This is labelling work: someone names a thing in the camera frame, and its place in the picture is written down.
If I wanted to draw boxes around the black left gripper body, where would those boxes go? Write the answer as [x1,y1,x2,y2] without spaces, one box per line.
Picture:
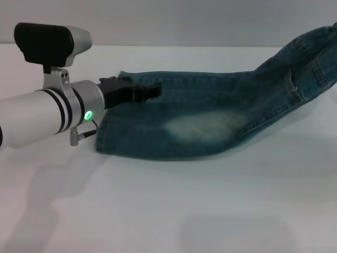
[98,75,135,109]

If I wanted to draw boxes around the thin left arm cable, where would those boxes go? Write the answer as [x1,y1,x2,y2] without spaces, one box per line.
[69,119,100,146]

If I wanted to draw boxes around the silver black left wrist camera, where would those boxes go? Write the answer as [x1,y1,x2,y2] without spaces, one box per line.
[13,22,94,91]

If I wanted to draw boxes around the blue denim shorts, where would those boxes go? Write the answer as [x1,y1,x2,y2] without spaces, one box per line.
[94,22,337,160]

